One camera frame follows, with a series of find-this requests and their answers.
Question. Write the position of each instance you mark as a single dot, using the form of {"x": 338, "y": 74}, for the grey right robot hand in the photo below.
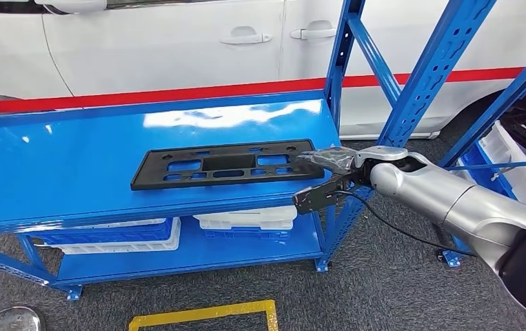
{"x": 333, "y": 159}

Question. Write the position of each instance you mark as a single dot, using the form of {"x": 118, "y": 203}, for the black plastic plate holder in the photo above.
{"x": 153, "y": 176}

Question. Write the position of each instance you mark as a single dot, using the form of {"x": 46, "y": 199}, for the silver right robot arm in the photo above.
{"x": 450, "y": 201}

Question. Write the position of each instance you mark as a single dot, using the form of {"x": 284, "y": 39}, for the blue metal shelf rack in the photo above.
{"x": 61, "y": 169}
{"x": 500, "y": 105}

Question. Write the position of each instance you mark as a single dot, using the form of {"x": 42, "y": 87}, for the blue plastic crate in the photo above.
{"x": 107, "y": 235}
{"x": 244, "y": 234}

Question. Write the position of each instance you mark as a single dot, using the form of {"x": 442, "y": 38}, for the white plastic bin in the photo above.
{"x": 525, "y": 176}
{"x": 463, "y": 171}

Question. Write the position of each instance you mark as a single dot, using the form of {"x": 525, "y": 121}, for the blue plastic bin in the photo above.
{"x": 484, "y": 176}

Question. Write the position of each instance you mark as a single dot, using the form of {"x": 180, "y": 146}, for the yellow tape square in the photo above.
{"x": 198, "y": 314}

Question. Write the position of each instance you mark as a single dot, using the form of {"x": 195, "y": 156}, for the white car with red stripe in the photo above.
{"x": 153, "y": 59}

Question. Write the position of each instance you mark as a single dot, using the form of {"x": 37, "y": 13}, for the chrome stanchion post with base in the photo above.
{"x": 13, "y": 320}

